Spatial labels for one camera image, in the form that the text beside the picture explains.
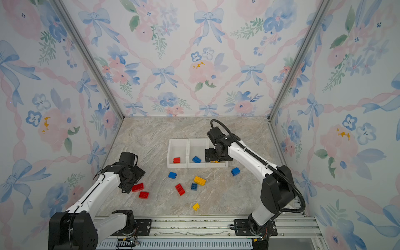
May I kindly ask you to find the blue square lego brick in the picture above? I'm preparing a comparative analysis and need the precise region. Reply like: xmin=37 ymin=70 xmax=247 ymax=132
xmin=192 ymin=156 xmax=202 ymax=164

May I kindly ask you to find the red long lego brick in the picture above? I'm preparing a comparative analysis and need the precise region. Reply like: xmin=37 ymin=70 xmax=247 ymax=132
xmin=131 ymin=183 xmax=144 ymax=192

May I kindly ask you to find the blue tall lego brick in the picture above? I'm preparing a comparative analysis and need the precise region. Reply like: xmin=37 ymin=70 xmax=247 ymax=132
xmin=231 ymin=168 xmax=241 ymax=177

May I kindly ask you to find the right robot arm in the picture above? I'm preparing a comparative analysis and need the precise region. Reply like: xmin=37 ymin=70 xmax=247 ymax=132
xmin=205 ymin=141 xmax=296 ymax=235

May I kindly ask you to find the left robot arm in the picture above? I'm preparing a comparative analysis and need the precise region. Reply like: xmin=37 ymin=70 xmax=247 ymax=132
xmin=48 ymin=152 xmax=145 ymax=250

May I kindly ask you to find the red lego brick near base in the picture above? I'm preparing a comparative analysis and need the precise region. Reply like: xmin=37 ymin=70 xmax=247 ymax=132
xmin=139 ymin=192 xmax=150 ymax=200

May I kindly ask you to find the dark blue lego brick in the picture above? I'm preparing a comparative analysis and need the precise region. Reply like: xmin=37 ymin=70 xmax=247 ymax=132
xmin=191 ymin=183 xmax=198 ymax=191

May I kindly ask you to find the blue lego brick left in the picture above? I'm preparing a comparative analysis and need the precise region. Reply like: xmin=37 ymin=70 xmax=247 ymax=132
xmin=168 ymin=172 xmax=177 ymax=179

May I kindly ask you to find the red curved lego brick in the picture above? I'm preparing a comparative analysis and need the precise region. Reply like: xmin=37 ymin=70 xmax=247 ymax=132
xmin=175 ymin=184 xmax=185 ymax=196

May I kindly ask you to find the small yellow lego brick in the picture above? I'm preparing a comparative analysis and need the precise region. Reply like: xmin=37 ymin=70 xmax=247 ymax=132
xmin=193 ymin=203 xmax=200 ymax=211

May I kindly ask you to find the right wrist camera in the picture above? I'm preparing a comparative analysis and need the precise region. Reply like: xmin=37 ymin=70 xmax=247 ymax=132
xmin=207 ymin=127 xmax=226 ymax=146

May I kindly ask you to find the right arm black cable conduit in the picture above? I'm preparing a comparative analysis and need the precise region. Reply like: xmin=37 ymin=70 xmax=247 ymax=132
xmin=210 ymin=119 xmax=306 ymax=215

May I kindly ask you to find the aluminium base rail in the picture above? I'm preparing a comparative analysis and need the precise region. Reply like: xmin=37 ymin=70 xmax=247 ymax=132
xmin=54 ymin=215 xmax=329 ymax=250

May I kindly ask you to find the right aluminium corner post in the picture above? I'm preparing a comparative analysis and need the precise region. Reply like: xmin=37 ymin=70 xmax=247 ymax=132
xmin=268 ymin=0 xmax=331 ymax=122

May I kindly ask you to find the aluminium corner post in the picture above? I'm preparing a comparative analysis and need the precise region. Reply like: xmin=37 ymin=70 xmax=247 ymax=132
xmin=268 ymin=0 xmax=331 ymax=122
xmin=50 ymin=0 xmax=125 ymax=120

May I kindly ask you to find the left aluminium corner post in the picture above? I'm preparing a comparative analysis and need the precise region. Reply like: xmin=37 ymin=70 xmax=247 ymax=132
xmin=50 ymin=0 xmax=125 ymax=120

